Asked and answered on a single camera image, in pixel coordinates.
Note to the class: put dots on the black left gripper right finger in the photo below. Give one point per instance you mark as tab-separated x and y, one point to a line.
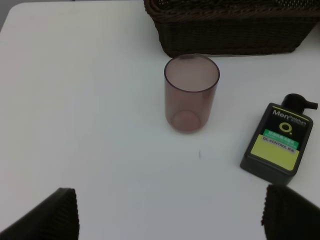
287	215

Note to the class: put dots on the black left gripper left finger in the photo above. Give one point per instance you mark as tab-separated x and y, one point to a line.
55	218

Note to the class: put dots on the black Men lotion pump bottle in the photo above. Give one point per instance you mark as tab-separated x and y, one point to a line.
277	146

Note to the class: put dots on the translucent purple plastic cup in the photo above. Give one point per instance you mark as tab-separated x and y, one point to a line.
190	83

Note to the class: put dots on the dark brown wicker basket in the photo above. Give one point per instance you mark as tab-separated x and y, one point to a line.
232	27

